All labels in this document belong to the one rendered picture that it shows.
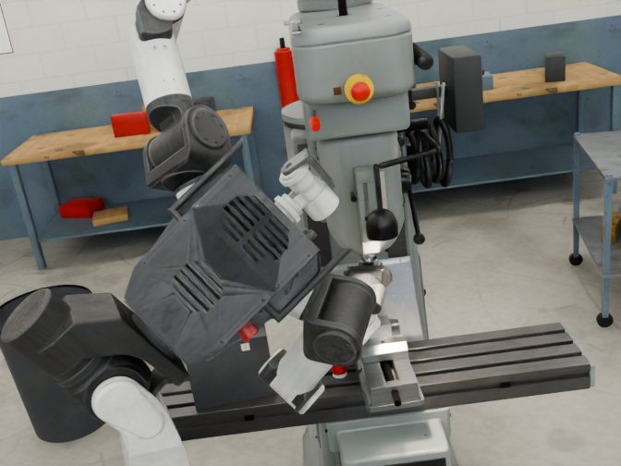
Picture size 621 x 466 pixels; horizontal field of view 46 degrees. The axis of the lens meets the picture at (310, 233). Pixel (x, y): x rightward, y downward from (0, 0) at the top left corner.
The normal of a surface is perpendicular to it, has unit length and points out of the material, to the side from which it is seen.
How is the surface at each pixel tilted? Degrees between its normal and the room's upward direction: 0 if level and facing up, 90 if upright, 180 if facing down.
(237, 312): 74
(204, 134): 62
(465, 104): 90
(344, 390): 0
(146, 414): 90
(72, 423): 94
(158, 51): 56
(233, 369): 90
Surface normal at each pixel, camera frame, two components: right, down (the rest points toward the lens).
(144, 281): -0.14, 0.11
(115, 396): 0.39, 0.29
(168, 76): 0.33, -0.29
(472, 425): -0.12, -0.92
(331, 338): -0.26, 0.58
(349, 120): 0.04, 0.36
